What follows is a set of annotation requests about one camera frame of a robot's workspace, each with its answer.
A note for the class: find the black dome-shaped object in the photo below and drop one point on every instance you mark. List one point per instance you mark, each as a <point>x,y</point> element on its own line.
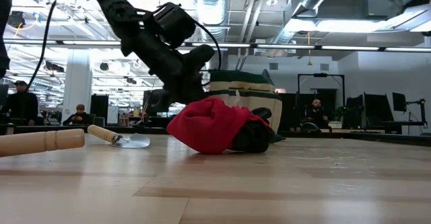
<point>309,127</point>

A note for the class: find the wide blade hand trowel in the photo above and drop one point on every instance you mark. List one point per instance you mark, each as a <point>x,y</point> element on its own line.
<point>101,133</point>

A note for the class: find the rig light bar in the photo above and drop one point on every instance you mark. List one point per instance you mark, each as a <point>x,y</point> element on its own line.
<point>286,46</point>

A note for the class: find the black computer monitor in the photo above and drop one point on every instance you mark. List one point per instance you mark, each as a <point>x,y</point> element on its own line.
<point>355,111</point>
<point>151,109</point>
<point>378,108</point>
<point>399,102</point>

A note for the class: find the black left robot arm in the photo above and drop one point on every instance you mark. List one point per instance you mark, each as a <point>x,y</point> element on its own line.
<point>111,5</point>

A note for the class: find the long ceiling light panel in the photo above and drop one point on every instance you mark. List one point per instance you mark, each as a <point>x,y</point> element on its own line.
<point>336,25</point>

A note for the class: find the white square pillar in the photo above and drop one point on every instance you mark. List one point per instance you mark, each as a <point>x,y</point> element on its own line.
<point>75,89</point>

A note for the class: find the black metal station frame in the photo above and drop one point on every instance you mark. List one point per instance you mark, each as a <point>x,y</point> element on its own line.
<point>321,75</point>

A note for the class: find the black table border strip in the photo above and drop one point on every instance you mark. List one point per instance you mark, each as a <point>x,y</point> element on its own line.
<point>50,130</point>

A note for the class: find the red black gardening glove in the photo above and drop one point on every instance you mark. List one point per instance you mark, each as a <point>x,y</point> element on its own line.
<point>208,126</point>

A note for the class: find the green potted plant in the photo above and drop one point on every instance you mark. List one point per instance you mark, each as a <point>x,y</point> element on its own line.
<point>343,113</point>

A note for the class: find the black cabinet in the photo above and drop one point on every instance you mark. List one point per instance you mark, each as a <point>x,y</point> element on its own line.
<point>99,108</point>

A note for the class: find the round ceiling fixture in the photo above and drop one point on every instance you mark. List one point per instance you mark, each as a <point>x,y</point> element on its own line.
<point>271,0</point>

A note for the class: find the cream green canvas gardening bag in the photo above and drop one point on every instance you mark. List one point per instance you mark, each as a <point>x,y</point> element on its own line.
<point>259,109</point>

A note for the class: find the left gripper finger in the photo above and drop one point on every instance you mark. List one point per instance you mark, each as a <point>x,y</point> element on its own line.
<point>181,93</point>
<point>198,89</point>

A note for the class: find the person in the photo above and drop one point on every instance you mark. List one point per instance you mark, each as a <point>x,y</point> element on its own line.
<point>22,104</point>
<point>316,114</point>
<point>79,118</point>

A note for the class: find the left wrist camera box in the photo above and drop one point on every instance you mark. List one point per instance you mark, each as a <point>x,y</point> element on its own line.
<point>175,24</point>

